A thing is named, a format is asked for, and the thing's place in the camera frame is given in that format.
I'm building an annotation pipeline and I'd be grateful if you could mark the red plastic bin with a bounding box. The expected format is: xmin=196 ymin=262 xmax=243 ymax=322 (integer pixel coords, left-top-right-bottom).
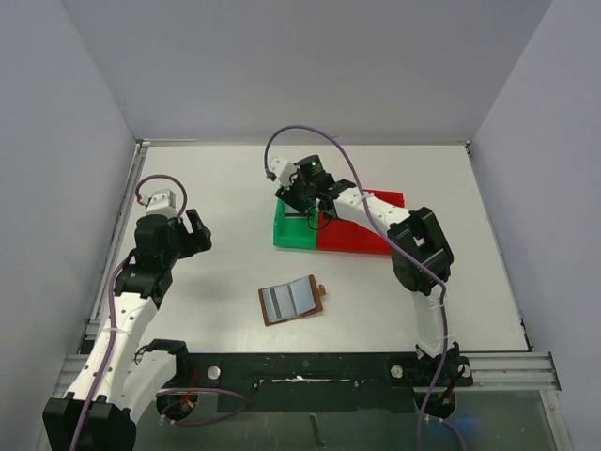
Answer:
xmin=368 ymin=190 xmax=405 ymax=208
xmin=316 ymin=215 xmax=391 ymax=256

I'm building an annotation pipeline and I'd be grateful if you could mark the red plastic bin right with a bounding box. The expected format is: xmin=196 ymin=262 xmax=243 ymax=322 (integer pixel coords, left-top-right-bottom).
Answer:
xmin=368 ymin=190 xmax=405 ymax=208

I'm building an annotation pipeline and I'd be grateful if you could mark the aluminium left frame rail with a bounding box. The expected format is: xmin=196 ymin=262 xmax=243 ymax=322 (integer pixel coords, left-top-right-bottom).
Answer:
xmin=83 ymin=140 xmax=148 ymax=342

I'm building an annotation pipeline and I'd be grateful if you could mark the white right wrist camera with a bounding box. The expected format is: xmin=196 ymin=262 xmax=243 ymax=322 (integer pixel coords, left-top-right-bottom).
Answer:
xmin=266 ymin=156 xmax=297 ymax=188

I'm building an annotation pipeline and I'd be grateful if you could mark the green plastic bin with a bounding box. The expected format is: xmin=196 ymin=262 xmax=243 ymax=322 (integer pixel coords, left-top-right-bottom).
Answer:
xmin=272 ymin=199 xmax=319 ymax=250

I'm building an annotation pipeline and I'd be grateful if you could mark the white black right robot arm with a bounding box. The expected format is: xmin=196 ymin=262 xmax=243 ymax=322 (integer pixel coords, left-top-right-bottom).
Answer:
xmin=265 ymin=155 xmax=454 ymax=379

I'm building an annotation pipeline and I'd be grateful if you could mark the silver card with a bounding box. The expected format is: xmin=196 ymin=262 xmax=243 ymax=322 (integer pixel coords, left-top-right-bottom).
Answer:
xmin=284 ymin=212 xmax=308 ymax=218

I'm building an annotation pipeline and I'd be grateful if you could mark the red plastic bin middle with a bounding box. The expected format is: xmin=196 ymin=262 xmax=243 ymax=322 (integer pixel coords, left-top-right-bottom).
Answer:
xmin=316 ymin=215 xmax=391 ymax=256

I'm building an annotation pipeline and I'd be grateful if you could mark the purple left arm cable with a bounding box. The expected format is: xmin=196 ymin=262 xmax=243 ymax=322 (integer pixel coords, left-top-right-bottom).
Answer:
xmin=77 ymin=175 xmax=253 ymax=451

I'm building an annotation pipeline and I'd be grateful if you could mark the aluminium frame rail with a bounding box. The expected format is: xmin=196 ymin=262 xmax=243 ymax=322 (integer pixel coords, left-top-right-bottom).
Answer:
xmin=54 ymin=350 xmax=562 ymax=398
xmin=83 ymin=140 xmax=148 ymax=342

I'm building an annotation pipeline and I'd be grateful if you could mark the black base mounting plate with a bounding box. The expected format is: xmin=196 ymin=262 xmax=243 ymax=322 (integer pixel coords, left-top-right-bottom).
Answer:
xmin=168 ymin=350 xmax=473 ymax=415

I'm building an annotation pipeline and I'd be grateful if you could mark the brown leather card holder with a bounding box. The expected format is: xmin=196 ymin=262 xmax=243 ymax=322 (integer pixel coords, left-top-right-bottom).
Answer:
xmin=258 ymin=274 xmax=327 ymax=326

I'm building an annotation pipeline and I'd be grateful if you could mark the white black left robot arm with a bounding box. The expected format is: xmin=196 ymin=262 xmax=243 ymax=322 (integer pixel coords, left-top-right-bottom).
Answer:
xmin=42 ymin=209 xmax=212 ymax=450

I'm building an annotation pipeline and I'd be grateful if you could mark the aluminium front frame rail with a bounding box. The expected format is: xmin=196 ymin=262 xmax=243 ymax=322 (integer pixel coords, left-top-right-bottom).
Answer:
xmin=54 ymin=350 xmax=562 ymax=398

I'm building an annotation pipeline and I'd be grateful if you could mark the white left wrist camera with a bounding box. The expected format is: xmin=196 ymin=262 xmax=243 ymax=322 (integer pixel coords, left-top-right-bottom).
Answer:
xmin=145 ymin=189 xmax=177 ymax=219

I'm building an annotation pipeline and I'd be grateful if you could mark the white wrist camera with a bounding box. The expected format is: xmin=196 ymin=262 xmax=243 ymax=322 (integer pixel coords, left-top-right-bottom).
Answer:
xmin=145 ymin=189 xmax=177 ymax=219
xmin=266 ymin=156 xmax=297 ymax=188

